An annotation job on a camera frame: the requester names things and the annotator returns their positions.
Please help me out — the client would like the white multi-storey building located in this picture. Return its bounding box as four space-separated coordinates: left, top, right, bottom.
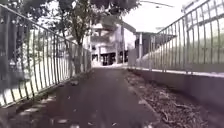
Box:
83 21 138 67

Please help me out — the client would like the dark asphalt path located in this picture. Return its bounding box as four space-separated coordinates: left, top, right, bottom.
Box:
6 67 161 128

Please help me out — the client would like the covered walkway shelter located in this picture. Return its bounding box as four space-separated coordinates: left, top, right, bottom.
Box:
133 31 178 68

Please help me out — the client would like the leafy tree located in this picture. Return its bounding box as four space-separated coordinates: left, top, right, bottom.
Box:
19 0 139 75

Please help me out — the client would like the leaf-littered strip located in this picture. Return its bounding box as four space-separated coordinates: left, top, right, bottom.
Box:
124 70 224 128

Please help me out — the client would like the street lamp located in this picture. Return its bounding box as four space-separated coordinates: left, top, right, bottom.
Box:
139 0 175 9

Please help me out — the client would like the grey metal railing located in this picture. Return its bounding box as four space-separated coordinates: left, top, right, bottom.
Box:
0 3 93 108
128 0 224 75

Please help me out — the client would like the concrete wall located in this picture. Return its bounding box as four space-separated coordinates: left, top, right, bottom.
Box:
128 67 224 111

